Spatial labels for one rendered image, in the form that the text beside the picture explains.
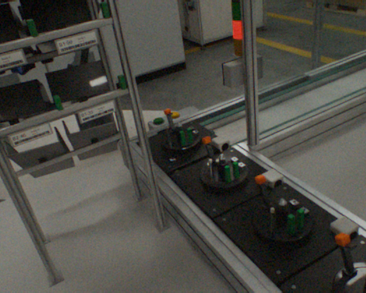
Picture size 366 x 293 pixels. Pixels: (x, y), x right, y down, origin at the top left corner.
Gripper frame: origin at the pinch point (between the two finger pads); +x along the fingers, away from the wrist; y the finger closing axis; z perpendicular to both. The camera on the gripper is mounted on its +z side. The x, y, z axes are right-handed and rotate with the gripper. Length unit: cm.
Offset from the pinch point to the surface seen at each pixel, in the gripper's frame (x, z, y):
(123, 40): 32.6, 19.0, 26.1
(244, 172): 47, -22, 51
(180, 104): -178, -182, 107
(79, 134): 27.6, -7.8, 10.5
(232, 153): 34, -27, 54
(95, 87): 32.0, 8.6, 17.6
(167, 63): -265, -190, 123
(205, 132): 18, -31, 51
